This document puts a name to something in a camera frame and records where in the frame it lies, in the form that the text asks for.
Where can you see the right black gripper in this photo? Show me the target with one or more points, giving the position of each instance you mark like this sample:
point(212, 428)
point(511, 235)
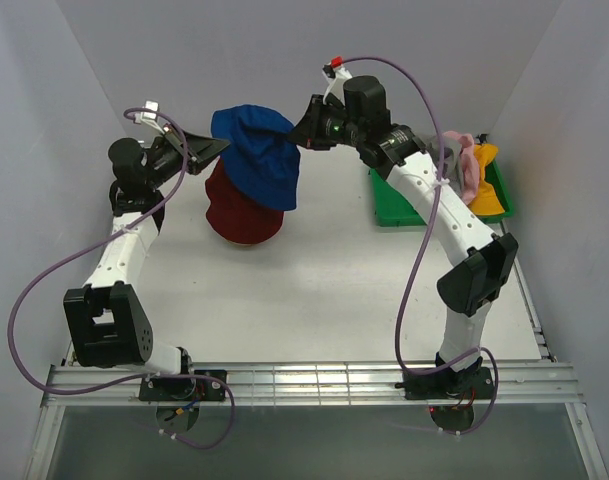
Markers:
point(306, 132)

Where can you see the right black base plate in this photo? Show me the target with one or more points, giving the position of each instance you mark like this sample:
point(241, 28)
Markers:
point(448, 385)

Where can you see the yellow bucket hat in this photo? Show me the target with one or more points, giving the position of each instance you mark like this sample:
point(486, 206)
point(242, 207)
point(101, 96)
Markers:
point(486, 202)

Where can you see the blue bucket hat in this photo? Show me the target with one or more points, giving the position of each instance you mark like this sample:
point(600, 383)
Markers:
point(259, 161)

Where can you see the gold wire hat stand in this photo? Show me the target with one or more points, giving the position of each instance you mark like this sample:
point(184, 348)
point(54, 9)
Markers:
point(243, 245)

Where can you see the green plastic tray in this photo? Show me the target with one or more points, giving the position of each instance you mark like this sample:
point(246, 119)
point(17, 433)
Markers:
point(392, 210)

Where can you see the dark red bucket hat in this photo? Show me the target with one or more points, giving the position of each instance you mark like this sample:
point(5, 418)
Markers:
point(235, 216)

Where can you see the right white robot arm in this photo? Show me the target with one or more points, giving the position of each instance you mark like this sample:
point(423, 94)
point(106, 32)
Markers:
point(481, 260)

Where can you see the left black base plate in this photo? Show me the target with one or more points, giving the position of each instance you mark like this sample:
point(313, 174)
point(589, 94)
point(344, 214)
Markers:
point(167, 390)

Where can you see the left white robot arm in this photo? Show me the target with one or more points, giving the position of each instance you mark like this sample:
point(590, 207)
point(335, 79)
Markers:
point(107, 322)

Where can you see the aluminium rail frame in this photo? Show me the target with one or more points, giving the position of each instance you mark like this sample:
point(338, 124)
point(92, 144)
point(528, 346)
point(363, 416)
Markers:
point(303, 325)

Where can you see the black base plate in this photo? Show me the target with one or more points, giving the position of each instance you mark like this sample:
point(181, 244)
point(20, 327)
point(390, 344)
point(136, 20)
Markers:
point(448, 385)
point(167, 390)

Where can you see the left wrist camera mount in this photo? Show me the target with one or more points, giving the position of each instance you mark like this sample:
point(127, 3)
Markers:
point(149, 116)

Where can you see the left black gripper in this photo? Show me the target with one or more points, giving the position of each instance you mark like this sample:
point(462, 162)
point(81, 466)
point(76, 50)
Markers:
point(200, 150)

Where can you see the pink bucket hat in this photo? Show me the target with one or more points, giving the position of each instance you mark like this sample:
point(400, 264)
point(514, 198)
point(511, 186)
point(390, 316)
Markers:
point(464, 167)

